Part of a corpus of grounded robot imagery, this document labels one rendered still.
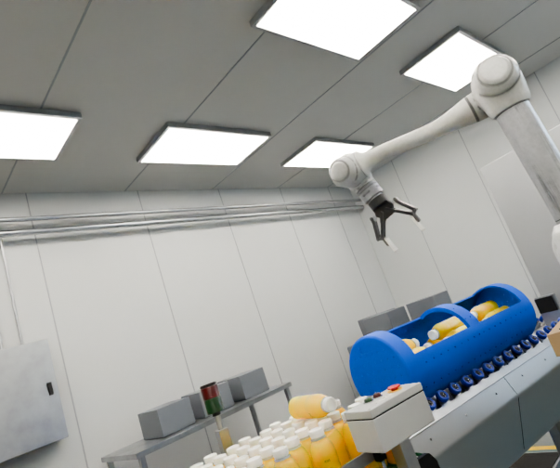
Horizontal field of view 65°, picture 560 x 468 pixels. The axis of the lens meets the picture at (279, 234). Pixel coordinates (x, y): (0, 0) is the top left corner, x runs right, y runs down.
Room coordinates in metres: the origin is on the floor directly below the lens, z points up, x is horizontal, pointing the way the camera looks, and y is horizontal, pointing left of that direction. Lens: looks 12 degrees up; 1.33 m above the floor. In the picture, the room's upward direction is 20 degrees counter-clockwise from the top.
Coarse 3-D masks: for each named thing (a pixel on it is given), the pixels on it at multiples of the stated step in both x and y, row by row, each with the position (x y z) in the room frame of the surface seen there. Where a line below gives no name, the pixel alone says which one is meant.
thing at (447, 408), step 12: (540, 348) 2.02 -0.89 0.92; (504, 360) 1.90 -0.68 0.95; (516, 360) 1.92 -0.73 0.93; (492, 372) 1.82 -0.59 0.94; (504, 372) 1.84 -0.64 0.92; (480, 384) 1.75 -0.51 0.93; (456, 396) 1.67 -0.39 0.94; (468, 396) 1.68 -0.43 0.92; (444, 408) 1.61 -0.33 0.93; (456, 408) 1.63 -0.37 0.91; (420, 432) 1.51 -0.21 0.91
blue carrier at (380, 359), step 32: (480, 288) 2.12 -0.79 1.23; (512, 288) 2.05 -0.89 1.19; (416, 320) 1.91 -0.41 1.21; (512, 320) 1.91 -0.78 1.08; (352, 352) 1.69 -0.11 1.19; (384, 352) 1.56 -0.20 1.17; (448, 352) 1.64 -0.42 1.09; (480, 352) 1.77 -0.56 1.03; (384, 384) 1.61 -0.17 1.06; (448, 384) 1.69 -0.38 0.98
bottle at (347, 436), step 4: (344, 424) 1.30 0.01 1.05; (344, 428) 1.30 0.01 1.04; (348, 428) 1.28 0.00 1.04; (344, 432) 1.29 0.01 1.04; (348, 432) 1.28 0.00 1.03; (344, 436) 1.30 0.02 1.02; (348, 436) 1.28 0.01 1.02; (348, 440) 1.28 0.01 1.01; (352, 440) 1.28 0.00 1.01; (348, 444) 1.29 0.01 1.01; (352, 444) 1.28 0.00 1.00; (348, 448) 1.30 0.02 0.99; (352, 448) 1.28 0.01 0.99; (356, 448) 1.28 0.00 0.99; (352, 452) 1.28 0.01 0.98; (356, 452) 1.28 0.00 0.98; (360, 452) 1.27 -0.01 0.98; (352, 456) 1.29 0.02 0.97; (356, 456) 1.28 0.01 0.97; (372, 464) 1.28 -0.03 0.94; (376, 464) 1.29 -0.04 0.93
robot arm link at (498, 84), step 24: (480, 72) 1.24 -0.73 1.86; (504, 72) 1.22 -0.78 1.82; (480, 96) 1.30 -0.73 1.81; (504, 96) 1.26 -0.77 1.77; (528, 96) 1.28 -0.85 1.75; (504, 120) 1.31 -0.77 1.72; (528, 120) 1.27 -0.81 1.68; (528, 144) 1.28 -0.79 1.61; (552, 144) 1.28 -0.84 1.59; (528, 168) 1.32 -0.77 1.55; (552, 168) 1.28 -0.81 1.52; (552, 192) 1.29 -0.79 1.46
